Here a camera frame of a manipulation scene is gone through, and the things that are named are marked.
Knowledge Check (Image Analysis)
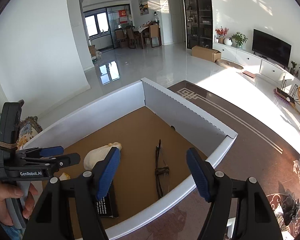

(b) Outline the black box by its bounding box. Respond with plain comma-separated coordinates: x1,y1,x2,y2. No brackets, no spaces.
97,183,119,218

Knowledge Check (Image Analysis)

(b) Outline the cream knitted pouch yellow trim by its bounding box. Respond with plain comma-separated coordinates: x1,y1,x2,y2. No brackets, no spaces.
83,142,122,170

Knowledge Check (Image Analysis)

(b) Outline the person's left hand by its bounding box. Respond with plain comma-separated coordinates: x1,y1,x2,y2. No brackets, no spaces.
0,180,39,227

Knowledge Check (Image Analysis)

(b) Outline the black hair clip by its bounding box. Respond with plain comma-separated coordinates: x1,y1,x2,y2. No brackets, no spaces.
281,194,300,226

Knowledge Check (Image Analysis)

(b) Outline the white cardboard box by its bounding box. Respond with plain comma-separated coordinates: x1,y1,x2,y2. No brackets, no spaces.
26,78,237,239

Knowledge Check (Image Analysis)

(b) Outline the round floor cushion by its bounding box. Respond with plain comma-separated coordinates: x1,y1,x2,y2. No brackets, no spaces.
216,59,243,70

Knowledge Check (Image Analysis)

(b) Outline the wooden dining chair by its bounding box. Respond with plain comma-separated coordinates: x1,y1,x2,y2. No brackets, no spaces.
141,22,162,48

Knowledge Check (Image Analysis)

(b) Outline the white tv cabinet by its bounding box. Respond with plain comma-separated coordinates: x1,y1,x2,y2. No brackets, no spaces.
212,43,300,86

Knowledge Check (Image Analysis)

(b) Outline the brown cardboard box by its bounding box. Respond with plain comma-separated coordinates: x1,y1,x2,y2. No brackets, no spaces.
191,46,221,62

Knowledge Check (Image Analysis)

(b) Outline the black television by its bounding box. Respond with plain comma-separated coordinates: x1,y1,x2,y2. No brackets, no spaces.
252,29,292,67

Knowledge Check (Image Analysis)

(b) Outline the green potted plant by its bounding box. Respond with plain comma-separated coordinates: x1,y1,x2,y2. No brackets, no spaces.
231,31,248,49

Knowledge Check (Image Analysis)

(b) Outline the red flower vase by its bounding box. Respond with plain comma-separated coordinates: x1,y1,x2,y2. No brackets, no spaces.
215,27,229,44

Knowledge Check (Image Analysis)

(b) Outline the dark display shelf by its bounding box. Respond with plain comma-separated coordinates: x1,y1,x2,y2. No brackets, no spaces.
184,0,213,49

